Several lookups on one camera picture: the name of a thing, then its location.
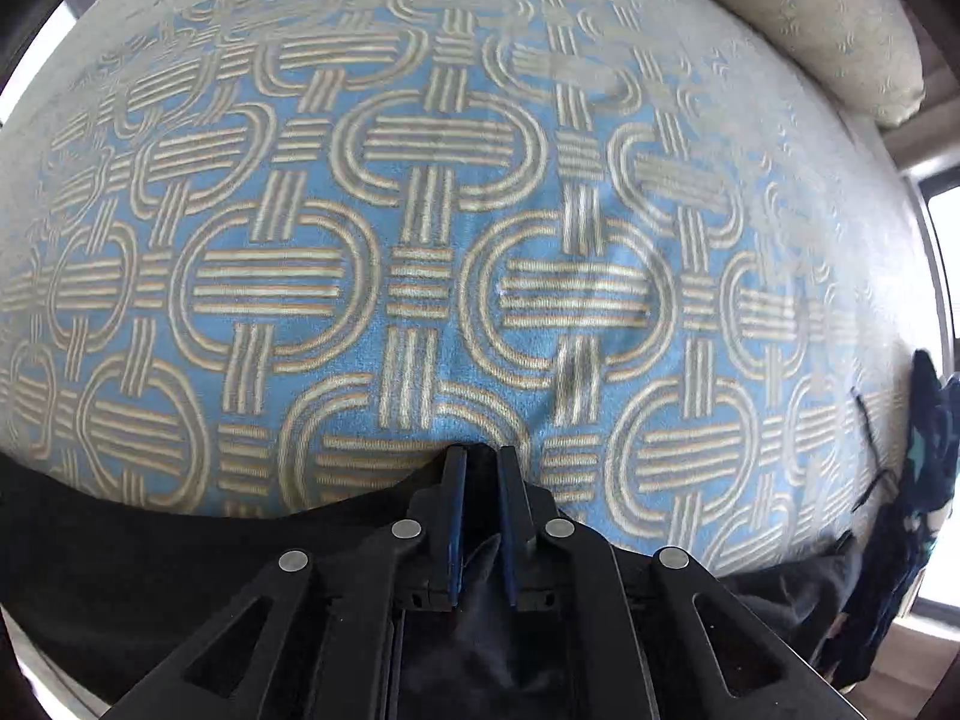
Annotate dark patterned cloth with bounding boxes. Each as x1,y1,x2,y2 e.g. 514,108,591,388
814,349,960,691

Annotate beige patterned pillow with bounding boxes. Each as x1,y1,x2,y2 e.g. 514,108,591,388
615,0,925,128

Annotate thin black cord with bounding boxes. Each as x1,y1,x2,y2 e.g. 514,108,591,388
851,388,897,511

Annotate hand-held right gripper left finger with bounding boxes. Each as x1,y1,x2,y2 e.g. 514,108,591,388
101,446,470,720

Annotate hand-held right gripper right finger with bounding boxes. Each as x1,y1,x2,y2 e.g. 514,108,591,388
496,446,863,720

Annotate blue patterned bedspread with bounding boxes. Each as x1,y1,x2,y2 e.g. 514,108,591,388
0,0,931,578

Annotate black pants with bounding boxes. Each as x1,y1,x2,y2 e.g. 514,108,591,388
0,454,871,706

